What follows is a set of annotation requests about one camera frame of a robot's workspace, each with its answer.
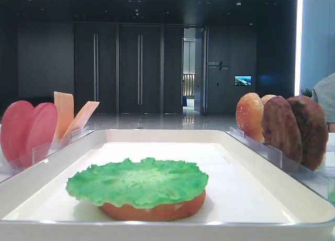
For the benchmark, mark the red tomato slice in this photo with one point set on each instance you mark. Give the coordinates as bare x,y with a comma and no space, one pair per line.
14,123
39,130

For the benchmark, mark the green lettuce leaf in tray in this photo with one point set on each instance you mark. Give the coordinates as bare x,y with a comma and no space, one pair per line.
143,185

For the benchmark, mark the right orange cheese slice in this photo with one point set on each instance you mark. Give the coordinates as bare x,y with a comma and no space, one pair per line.
82,117

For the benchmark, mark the orange cheese slice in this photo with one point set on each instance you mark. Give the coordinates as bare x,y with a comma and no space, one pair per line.
82,117
64,103

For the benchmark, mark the left orange cheese slice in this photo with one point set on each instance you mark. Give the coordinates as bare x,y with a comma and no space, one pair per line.
64,103

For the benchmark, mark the near brown meat patty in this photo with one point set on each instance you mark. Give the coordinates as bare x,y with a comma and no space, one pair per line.
280,128

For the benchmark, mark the brown meat patty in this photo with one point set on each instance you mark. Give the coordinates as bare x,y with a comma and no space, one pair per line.
312,124
280,128

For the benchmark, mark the far brown meat patty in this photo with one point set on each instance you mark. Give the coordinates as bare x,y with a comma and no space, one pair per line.
312,124

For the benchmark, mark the green lettuce leaf on stand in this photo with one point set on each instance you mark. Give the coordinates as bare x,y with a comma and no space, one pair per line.
331,192

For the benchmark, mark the black double door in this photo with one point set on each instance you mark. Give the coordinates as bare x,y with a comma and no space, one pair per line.
129,68

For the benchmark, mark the near sesame bun top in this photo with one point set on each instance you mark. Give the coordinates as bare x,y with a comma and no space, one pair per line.
249,114

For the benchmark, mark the sesame bun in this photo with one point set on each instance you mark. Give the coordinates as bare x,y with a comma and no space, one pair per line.
266,98
249,114

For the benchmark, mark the white rectangular tray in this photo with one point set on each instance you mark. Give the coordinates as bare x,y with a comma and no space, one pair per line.
248,196

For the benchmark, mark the far sesame bun top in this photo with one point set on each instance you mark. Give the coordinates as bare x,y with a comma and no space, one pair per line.
266,98

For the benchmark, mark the bottom bun slice in tray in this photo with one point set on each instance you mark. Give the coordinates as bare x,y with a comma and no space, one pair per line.
161,212

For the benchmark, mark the potted flower plants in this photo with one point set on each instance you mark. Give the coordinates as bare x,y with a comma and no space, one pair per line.
306,92

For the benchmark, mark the person in grey shirt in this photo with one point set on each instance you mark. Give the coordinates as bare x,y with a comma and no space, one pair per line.
323,94

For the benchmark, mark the wall display screen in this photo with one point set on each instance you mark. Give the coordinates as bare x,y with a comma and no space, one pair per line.
242,80

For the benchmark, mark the clear left rail strip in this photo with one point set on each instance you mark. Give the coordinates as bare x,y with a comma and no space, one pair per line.
10,168

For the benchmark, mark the clear rail strip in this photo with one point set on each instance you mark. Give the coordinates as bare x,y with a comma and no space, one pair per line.
316,180
10,168

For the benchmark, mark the clear right rail strip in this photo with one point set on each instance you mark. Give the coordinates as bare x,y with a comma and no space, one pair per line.
316,180

